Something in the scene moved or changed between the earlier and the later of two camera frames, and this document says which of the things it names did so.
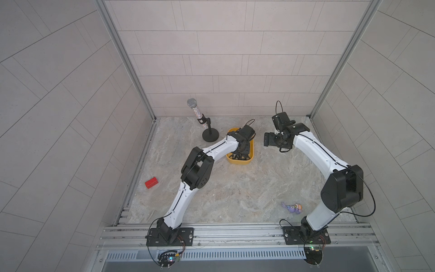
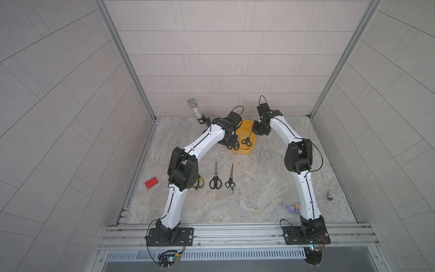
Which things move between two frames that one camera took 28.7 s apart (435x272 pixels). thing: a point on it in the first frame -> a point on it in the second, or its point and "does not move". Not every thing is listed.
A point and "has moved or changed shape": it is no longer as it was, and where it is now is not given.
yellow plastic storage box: (251, 146) has moved or changed shape
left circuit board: (166, 258) does not move
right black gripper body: (276, 140) -> (261, 127)
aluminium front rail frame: (235, 237) does not move
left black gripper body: (244, 149) -> (230, 140)
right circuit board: (313, 255) does not move
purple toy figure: (296, 208) does not move
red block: (151, 182) does not move
